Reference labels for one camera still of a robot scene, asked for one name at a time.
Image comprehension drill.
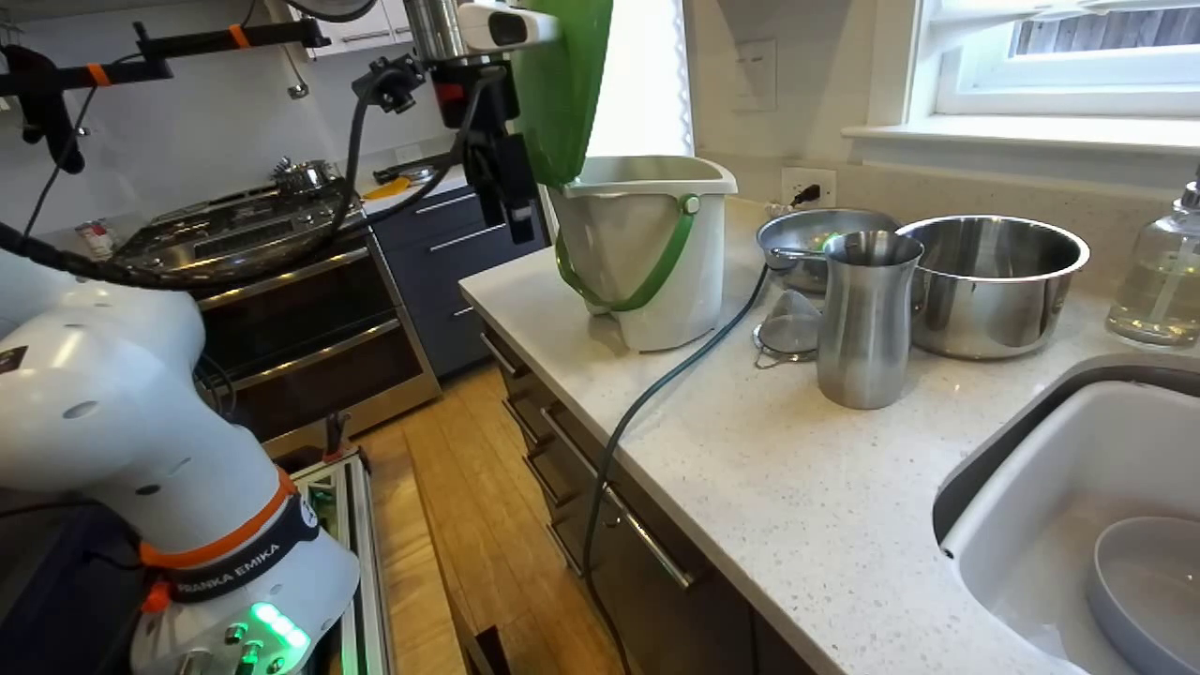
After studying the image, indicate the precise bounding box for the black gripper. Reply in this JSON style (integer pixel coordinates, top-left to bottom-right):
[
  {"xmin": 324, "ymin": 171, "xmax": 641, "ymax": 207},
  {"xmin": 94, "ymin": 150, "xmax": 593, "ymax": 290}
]
[{"xmin": 427, "ymin": 53, "xmax": 551, "ymax": 251}]

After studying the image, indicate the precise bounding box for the white compost bin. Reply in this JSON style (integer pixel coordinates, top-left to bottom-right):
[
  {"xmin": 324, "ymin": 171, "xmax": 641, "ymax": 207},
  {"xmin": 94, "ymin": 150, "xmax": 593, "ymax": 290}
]
[{"xmin": 548, "ymin": 152, "xmax": 743, "ymax": 356}]

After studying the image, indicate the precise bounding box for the blue drawer cabinet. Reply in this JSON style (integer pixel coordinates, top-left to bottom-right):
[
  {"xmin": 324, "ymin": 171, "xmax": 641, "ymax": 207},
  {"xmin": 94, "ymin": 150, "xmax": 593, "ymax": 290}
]
[{"xmin": 362, "ymin": 171, "xmax": 553, "ymax": 386}]

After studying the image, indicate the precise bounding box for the steel kettle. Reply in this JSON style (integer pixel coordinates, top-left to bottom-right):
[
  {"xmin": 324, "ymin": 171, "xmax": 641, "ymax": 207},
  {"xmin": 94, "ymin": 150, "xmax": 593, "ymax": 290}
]
[{"xmin": 269, "ymin": 157, "xmax": 337, "ymax": 198}]

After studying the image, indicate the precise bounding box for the stainless steel oven range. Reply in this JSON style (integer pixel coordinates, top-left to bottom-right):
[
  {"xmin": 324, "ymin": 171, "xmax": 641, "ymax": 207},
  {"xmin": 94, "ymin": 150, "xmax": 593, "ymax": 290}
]
[{"xmin": 109, "ymin": 157, "xmax": 442, "ymax": 442}]

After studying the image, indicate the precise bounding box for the small steel pot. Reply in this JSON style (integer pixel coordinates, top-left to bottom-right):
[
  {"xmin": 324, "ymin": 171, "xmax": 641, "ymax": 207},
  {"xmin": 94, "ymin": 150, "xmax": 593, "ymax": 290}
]
[{"xmin": 749, "ymin": 207, "xmax": 904, "ymax": 375}]

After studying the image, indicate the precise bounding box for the dark counter cabinet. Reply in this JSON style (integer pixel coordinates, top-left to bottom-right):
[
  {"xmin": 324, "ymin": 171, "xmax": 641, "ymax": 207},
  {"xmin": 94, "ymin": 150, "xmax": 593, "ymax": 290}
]
[{"xmin": 477, "ymin": 313, "xmax": 822, "ymax": 675}]

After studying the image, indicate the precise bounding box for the tall steel pitcher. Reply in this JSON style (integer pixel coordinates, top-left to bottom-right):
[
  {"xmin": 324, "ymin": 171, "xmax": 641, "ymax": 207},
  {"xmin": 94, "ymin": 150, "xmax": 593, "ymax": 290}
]
[{"xmin": 813, "ymin": 223, "xmax": 929, "ymax": 413}]

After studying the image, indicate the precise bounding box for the black rig bar orange tape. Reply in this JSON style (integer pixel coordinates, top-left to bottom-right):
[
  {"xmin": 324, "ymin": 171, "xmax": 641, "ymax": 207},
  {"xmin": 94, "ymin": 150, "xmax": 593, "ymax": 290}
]
[{"xmin": 0, "ymin": 15, "xmax": 332, "ymax": 180}]

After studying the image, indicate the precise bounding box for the wide steel pot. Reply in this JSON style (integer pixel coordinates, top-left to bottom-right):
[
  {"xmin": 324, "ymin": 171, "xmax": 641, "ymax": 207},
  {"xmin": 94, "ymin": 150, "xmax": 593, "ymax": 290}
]
[{"xmin": 897, "ymin": 208, "xmax": 1093, "ymax": 363}]

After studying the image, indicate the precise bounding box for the white framed window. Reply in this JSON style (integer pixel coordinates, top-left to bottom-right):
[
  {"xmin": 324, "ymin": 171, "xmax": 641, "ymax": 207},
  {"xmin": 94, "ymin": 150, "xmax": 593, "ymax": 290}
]
[{"xmin": 842, "ymin": 0, "xmax": 1200, "ymax": 162}]

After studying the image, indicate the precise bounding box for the white kitchen sink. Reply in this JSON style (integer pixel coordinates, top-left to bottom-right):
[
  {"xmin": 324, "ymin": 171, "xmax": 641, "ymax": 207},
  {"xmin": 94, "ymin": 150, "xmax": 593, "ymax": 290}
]
[{"xmin": 929, "ymin": 351, "xmax": 1200, "ymax": 675}]

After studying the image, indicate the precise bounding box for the glass soap dispenser bottle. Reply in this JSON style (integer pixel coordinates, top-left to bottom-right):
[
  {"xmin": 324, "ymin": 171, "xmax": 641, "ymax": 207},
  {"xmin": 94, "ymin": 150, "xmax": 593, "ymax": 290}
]
[{"xmin": 1103, "ymin": 168, "xmax": 1200, "ymax": 348}]

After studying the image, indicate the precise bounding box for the gray bowl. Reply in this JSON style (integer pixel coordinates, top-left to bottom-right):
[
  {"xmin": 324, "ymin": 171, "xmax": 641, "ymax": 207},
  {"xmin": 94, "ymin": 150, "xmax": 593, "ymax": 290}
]
[{"xmin": 1081, "ymin": 510, "xmax": 1200, "ymax": 675}]

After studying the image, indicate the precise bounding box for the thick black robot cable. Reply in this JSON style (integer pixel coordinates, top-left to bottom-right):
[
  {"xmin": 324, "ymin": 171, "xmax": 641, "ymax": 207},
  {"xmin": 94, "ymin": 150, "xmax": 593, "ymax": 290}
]
[{"xmin": 0, "ymin": 53, "xmax": 494, "ymax": 292}]

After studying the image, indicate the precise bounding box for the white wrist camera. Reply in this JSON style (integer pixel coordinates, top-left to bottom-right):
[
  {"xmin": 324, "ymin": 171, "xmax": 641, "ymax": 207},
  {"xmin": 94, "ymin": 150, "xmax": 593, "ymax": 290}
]
[{"xmin": 452, "ymin": 0, "xmax": 563, "ymax": 53}]

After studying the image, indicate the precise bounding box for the white wall cabinet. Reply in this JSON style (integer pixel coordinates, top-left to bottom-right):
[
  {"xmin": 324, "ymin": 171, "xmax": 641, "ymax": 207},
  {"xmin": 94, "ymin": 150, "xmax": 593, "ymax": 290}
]
[{"xmin": 299, "ymin": 0, "xmax": 423, "ymax": 65}]

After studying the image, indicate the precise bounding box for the dark power cable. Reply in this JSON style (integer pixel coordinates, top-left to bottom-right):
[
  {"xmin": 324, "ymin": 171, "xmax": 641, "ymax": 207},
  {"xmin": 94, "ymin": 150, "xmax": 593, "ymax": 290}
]
[{"xmin": 576, "ymin": 180, "xmax": 829, "ymax": 628}]

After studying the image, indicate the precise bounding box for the white wall outlet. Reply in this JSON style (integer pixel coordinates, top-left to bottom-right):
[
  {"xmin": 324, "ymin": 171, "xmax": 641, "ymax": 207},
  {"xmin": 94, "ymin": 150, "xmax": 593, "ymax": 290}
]
[{"xmin": 774, "ymin": 165, "xmax": 838, "ymax": 218}]

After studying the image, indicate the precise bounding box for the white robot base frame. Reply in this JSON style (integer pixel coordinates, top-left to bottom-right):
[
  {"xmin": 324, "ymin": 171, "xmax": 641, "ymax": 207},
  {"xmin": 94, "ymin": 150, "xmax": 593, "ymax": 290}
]
[{"xmin": 289, "ymin": 450, "xmax": 402, "ymax": 675}]

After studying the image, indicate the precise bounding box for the thin black hanging cable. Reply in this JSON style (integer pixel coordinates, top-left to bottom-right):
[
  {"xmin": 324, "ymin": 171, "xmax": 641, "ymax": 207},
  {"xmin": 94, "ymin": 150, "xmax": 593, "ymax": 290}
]
[{"xmin": 16, "ymin": 85, "xmax": 106, "ymax": 245}]

